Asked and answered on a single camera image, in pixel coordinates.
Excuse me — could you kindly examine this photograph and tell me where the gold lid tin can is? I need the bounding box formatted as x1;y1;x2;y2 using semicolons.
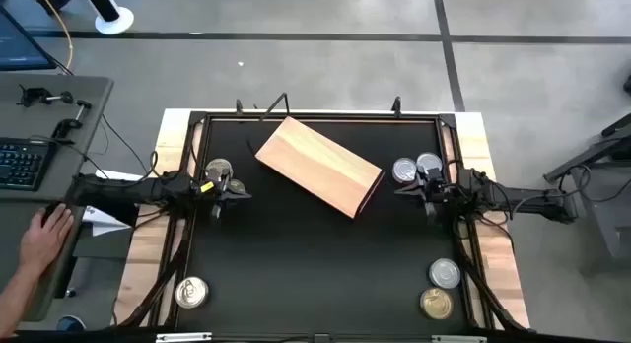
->
419;287;455;321

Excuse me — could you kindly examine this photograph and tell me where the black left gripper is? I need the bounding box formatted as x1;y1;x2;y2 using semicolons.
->
194;174;253;220

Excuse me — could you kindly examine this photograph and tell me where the black table mat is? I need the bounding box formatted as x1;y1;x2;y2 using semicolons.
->
175;118;470;334

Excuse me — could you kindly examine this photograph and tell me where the white paper sheet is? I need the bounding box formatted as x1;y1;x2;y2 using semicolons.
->
81;169;135;238

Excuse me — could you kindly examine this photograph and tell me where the person's forearm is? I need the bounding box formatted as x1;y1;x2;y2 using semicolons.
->
0;264;39;325

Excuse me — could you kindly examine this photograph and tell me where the silver metal bracket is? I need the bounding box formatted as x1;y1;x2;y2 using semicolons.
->
155;331;213;343
431;334;488;343

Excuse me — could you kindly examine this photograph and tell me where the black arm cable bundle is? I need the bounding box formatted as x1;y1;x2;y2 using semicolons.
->
451;212;531;332
115;204;198;329

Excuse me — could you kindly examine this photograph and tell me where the dark green label tin can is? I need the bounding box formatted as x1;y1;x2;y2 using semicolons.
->
391;157;418;185

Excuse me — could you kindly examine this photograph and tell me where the black keyboard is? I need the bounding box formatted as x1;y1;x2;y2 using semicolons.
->
0;138;56;192

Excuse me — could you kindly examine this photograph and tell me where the yellow cable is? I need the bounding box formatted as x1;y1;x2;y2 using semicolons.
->
34;0;75;72

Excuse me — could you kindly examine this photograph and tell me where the black desk clamp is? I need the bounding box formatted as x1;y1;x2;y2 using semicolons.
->
16;84;75;109
50;100;94;141

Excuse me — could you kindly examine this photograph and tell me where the white base floor stand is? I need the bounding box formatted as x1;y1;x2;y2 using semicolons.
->
80;0;135;36

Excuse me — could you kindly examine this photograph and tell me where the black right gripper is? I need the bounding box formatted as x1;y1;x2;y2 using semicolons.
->
392;171;464;226

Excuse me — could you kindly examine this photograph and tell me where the silver lid tin can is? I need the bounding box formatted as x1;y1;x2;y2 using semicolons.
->
428;257;462;290

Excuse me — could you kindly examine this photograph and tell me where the gray metal stand base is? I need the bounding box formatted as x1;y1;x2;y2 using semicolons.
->
541;110;631;278

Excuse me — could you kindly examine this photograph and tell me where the person's hand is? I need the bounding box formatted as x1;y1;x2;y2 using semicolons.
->
18;203;76;276

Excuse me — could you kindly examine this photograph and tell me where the wooden cutting board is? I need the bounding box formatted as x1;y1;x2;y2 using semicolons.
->
245;91;386;220

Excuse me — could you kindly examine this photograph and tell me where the computer monitor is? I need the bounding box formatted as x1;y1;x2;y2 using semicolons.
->
0;6;58;72

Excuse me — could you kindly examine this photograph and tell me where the pale green label tin can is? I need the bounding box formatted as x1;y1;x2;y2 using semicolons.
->
415;151;444;175

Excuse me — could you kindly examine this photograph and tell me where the blue red label tin can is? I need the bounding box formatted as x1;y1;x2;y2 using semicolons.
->
175;276;210;309
204;157;235;182

